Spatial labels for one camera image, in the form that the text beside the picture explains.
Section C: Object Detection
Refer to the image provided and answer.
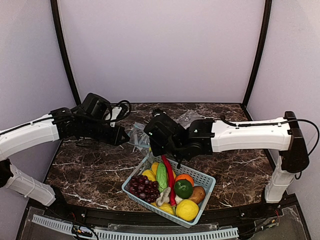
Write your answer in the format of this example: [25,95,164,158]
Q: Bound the white cable tray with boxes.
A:
[32,214,239,240]

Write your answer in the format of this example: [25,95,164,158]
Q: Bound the white garlic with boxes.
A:
[155,187,183,207]

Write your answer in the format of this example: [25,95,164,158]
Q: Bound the brown potato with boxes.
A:
[188,185,206,205]

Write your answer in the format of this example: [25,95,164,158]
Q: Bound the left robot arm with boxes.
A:
[0,93,132,207]

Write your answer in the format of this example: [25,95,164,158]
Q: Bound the light blue plastic basket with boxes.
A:
[121,154,216,229]

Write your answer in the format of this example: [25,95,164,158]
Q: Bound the yellow banana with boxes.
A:
[151,162,160,176]

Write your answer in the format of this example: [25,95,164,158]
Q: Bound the yellow corn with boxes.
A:
[151,202,176,216]

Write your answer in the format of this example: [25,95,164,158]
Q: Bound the green cucumber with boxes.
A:
[156,163,168,193]

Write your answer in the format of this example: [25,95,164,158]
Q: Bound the green avocado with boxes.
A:
[174,179,193,199]

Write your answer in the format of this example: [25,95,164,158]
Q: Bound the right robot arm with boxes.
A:
[143,109,312,204]

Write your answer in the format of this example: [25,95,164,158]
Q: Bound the left black frame post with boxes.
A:
[50,0,81,105]

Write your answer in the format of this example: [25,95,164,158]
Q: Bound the purple grape bunch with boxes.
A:
[129,175,160,204]

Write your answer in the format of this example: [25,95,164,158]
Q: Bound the clear zip bag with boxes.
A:
[75,142,93,148]
[128,122,151,151]

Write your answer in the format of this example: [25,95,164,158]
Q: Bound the orange fruit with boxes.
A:
[175,173,195,186]

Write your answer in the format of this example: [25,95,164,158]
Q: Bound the yellow mango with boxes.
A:
[142,169,156,182]

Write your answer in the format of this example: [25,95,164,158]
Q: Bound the red chili pepper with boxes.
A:
[161,155,177,207]

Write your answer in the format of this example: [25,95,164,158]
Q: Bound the yellow lemon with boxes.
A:
[175,199,199,222]

